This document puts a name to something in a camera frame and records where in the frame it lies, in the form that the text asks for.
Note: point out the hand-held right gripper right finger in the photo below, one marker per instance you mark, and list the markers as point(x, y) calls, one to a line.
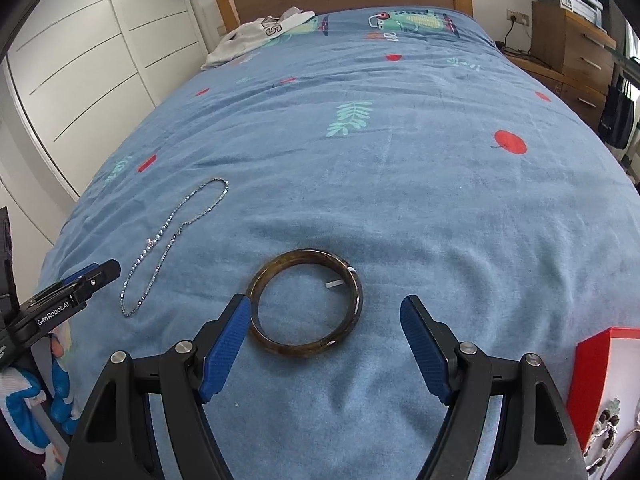
point(425, 345)

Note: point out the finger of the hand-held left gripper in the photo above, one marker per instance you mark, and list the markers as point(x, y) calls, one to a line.
point(80, 273)
point(102, 272)

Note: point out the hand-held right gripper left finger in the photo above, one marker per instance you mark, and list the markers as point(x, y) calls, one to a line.
point(225, 345)

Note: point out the brown stone bangle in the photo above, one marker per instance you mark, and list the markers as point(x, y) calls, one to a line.
point(252, 310)

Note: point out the red jewelry box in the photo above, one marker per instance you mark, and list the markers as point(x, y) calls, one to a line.
point(595, 370)

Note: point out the blue and white cloth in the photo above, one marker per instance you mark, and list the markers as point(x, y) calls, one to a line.
point(20, 405)

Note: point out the blue printed blanket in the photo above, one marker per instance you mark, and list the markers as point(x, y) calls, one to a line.
point(400, 185)

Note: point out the white wardrobe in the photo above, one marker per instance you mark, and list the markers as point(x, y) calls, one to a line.
point(75, 60)

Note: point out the white garment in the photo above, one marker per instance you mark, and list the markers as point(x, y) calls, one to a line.
point(250, 35)

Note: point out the black bag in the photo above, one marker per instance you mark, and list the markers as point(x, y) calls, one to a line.
point(615, 115)

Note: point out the wooden drawer cabinet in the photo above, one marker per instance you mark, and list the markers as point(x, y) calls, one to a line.
point(570, 50)

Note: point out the wall socket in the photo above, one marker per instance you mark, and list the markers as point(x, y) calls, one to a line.
point(517, 16)

